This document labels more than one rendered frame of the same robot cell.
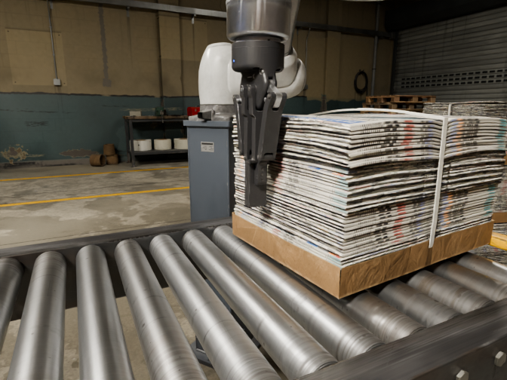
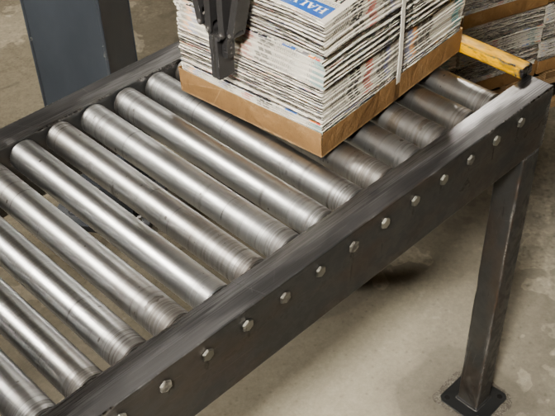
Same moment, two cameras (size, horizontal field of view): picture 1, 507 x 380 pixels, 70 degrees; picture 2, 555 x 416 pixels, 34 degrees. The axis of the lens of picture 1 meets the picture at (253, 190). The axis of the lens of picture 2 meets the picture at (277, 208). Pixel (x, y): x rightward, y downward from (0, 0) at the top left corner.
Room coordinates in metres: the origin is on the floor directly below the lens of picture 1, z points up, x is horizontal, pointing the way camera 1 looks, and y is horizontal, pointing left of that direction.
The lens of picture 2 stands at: (-0.56, 0.26, 1.62)
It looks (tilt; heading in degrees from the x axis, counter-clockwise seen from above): 41 degrees down; 343
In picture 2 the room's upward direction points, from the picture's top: 2 degrees counter-clockwise
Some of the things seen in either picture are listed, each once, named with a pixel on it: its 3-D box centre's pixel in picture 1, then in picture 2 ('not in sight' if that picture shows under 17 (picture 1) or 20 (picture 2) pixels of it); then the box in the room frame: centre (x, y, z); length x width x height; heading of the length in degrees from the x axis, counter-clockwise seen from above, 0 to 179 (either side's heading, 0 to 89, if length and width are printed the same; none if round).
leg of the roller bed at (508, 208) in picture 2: not in sight; (493, 288); (0.48, -0.49, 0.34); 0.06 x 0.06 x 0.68; 26
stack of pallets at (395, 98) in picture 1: (395, 127); not in sight; (7.93, -3.09, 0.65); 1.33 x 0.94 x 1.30; 120
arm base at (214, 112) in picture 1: (217, 112); not in sight; (1.39, 0.14, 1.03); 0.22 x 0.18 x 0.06; 151
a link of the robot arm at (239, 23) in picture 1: (258, 22); not in sight; (0.54, -0.01, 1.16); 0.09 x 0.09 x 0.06
